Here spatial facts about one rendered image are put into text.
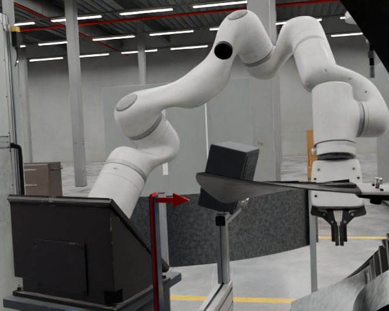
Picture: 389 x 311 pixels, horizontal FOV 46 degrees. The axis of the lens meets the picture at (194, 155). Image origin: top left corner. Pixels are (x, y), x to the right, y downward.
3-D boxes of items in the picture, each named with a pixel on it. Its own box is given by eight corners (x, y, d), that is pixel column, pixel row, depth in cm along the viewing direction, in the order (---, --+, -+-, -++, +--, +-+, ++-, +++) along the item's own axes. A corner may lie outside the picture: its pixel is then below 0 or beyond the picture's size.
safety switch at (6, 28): (11, 65, 253) (8, 22, 252) (5, 65, 254) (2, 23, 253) (21, 67, 262) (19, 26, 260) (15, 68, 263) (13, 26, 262)
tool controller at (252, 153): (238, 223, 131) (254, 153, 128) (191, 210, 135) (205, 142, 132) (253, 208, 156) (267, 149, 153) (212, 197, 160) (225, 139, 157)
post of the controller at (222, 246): (228, 284, 127) (225, 215, 126) (217, 284, 128) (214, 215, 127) (230, 281, 130) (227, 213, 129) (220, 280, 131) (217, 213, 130)
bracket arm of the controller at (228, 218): (225, 226, 126) (225, 215, 126) (215, 226, 127) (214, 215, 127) (241, 211, 149) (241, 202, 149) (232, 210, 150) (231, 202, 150)
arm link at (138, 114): (146, 161, 129) (112, 122, 119) (134, 142, 139) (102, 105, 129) (283, 52, 130) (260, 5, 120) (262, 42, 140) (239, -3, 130)
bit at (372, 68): (370, 78, 65) (370, 41, 65) (367, 78, 66) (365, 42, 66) (377, 77, 65) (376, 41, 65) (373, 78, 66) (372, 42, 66)
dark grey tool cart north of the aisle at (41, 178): (54, 221, 700) (50, 163, 695) (13, 222, 709) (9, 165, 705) (67, 216, 746) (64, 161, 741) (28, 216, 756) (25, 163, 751)
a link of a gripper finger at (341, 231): (338, 210, 90) (340, 245, 88) (355, 210, 89) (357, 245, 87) (338, 213, 93) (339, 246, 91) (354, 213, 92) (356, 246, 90)
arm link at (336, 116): (351, 151, 99) (309, 150, 98) (348, 94, 102) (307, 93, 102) (366, 140, 90) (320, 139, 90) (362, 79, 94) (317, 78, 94)
